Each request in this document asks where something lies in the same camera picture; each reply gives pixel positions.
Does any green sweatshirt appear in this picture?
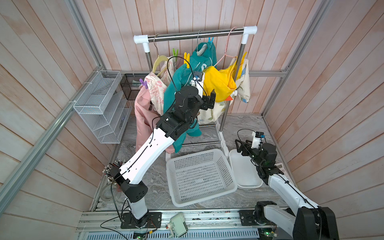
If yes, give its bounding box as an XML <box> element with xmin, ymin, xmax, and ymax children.
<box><xmin>162</xmin><ymin>41</ymin><xmax>217</xmax><ymax>154</ymax></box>

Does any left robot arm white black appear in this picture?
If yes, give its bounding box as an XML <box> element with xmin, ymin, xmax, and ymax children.
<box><xmin>104</xmin><ymin>86</ymin><xmax>216</xmax><ymax>221</ymax></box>

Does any white plastic tray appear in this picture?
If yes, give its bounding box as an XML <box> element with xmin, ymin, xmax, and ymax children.
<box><xmin>229</xmin><ymin>150</ymin><xmax>263</xmax><ymax>190</ymax></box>

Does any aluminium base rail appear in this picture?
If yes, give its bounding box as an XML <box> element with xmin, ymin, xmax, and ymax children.
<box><xmin>74</xmin><ymin>208</ymin><xmax>301</xmax><ymax>240</ymax></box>

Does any pink white calculator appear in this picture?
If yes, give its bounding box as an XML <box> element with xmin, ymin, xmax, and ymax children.
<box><xmin>275</xmin><ymin>163</ymin><xmax>290</xmax><ymax>177</ymax></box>

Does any white wire mesh wall shelf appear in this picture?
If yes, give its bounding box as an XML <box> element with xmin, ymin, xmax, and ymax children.
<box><xmin>74</xmin><ymin>71</ymin><xmax>133</xmax><ymax>144</ymax></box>

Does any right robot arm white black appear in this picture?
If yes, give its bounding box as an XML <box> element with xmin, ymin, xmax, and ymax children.
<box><xmin>235</xmin><ymin>140</ymin><xmax>340</xmax><ymax>240</ymax></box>

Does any white perforated laundry basket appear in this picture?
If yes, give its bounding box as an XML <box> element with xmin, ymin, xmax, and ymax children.
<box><xmin>166</xmin><ymin>149</ymin><xmax>238</xmax><ymax>208</ymax></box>

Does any red cup of pencils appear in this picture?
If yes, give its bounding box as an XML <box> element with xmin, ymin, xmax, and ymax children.
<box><xmin>103</xmin><ymin>160</ymin><xmax>126</xmax><ymax>187</ymax></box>

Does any green-white box on rail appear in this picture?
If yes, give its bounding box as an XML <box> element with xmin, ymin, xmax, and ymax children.
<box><xmin>166</xmin><ymin>213</ymin><xmax>188</xmax><ymax>238</ymax></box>

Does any yellow clothespin on green sweatshirt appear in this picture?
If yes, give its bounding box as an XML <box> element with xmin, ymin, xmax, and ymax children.
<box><xmin>184</xmin><ymin>52</ymin><xmax>190</xmax><ymax>69</ymax></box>

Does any floral pink white garment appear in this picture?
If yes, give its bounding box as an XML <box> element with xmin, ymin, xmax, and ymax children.
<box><xmin>145</xmin><ymin>58</ymin><xmax>176</xmax><ymax>115</ymax></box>

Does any yellow jacket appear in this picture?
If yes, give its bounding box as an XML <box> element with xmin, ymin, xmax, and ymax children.
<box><xmin>204</xmin><ymin>54</ymin><xmax>251</xmax><ymax>103</ymax></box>

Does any dark mesh wall basket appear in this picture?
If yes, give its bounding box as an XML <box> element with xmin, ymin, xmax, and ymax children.
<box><xmin>120</xmin><ymin>73</ymin><xmax>148</xmax><ymax>101</ymax></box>

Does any yellow-green plastic hanger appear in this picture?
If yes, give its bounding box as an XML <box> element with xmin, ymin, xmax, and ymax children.
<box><xmin>152</xmin><ymin>55</ymin><xmax>169</xmax><ymax>73</ymax></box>

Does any purple clothespin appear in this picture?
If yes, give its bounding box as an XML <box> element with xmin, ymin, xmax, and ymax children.
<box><xmin>140</xmin><ymin>79</ymin><xmax>149</xmax><ymax>89</ymax></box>

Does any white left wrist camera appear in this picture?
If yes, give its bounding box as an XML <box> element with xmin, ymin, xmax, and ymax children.
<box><xmin>191</xmin><ymin>72</ymin><xmax>204</xmax><ymax>97</ymax></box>

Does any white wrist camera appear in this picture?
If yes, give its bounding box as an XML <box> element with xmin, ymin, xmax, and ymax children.
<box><xmin>252</xmin><ymin>131</ymin><xmax>265</xmax><ymax>149</ymax></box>
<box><xmin>191</xmin><ymin>72</ymin><xmax>204</xmax><ymax>97</ymax></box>

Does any pink jacket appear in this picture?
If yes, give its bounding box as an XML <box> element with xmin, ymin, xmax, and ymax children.
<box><xmin>135</xmin><ymin>86</ymin><xmax>159</xmax><ymax>152</ymax></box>

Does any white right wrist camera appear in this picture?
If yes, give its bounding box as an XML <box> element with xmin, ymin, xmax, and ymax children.
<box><xmin>252</xmin><ymin>131</ymin><xmax>265</xmax><ymax>149</ymax></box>

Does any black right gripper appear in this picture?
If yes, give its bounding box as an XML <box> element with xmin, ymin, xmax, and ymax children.
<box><xmin>236</xmin><ymin>139</ymin><xmax>265</xmax><ymax>169</ymax></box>

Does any pink wire hanger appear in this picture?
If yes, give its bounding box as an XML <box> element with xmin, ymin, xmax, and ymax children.
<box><xmin>214</xmin><ymin>27</ymin><xmax>237</xmax><ymax>67</ymax></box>

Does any metal clothes rack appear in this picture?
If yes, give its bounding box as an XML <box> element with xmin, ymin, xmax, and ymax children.
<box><xmin>134</xmin><ymin>26</ymin><xmax>258</xmax><ymax>157</ymax></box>

